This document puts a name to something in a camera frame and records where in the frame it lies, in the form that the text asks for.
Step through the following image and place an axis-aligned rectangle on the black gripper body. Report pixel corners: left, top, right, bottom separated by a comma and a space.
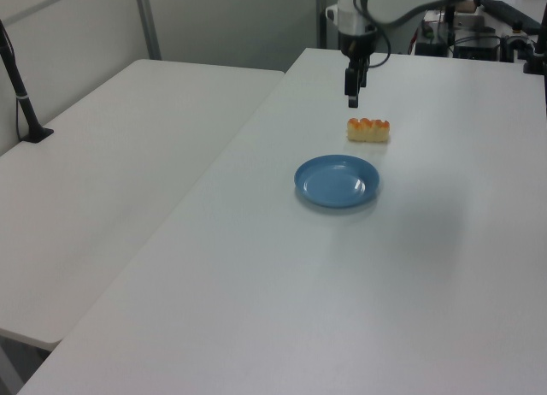
338, 30, 377, 71

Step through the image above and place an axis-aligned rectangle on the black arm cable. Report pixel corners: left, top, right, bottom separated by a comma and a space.
353, 0, 392, 69

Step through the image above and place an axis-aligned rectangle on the orange glazed bread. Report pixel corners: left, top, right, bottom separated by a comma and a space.
345, 116, 392, 144

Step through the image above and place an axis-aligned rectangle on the black table clamp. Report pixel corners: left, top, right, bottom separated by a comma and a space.
522, 14, 547, 76

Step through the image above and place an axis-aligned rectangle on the black electronics box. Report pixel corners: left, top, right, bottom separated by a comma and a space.
415, 39, 448, 57

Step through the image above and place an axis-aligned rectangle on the blue round plate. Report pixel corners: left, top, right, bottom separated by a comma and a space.
292, 154, 382, 210

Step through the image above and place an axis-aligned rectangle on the black pole stand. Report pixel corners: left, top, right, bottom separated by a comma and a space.
0, 18, 56, 145

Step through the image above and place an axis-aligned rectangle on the white adjacent table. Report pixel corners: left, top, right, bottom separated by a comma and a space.
0, 58, 286, 345

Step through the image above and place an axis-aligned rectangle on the black keyboard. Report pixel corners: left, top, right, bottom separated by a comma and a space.
481, 0, 543, 33

